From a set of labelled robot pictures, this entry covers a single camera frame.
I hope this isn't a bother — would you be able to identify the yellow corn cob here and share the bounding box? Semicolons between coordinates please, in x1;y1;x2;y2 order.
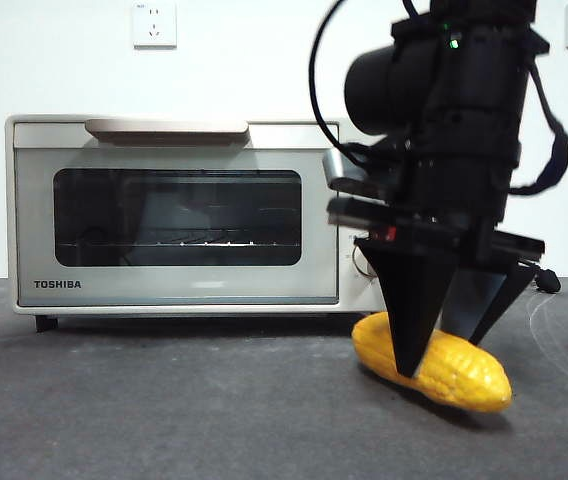
352;311;513;414

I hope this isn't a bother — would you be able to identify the oven door with glass window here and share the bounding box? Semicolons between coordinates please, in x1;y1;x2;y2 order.
13;118;340;306

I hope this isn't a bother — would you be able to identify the cream Toshiba toaster oven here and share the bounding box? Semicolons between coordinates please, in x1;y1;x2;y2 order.
4;113;391;335

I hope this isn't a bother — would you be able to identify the cream timer knob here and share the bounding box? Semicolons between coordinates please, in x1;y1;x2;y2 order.
352;243;380;279

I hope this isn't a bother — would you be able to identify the black power cable with plug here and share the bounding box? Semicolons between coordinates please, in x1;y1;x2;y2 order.
532;266;563;294

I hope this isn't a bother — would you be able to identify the thick black sleeved cable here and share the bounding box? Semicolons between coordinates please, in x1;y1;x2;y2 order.
507;63;568;197

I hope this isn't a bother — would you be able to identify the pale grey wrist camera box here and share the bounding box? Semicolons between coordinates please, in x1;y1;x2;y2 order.
321;148;400;199

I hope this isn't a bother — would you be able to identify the metal wire oven rack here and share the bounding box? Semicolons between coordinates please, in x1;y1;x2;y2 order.
58;227;302;249

